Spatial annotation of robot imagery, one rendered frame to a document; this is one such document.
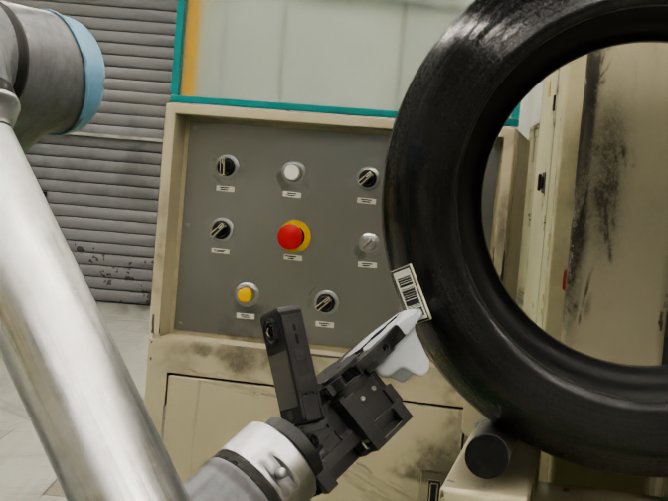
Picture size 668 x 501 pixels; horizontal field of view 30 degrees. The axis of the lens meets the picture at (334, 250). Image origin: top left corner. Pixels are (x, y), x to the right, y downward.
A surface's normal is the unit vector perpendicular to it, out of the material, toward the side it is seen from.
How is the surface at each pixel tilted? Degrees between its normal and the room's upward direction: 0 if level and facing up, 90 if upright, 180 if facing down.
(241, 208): 90
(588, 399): 100
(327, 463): 70
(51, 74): 97
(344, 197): 90
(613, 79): 90
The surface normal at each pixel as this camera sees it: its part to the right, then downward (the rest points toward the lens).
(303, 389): 0.47, -0.22
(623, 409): -0.23, 0.21
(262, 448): 0.00, -0.67
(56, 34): 0.79, -0.46
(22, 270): 0.08, -0.27
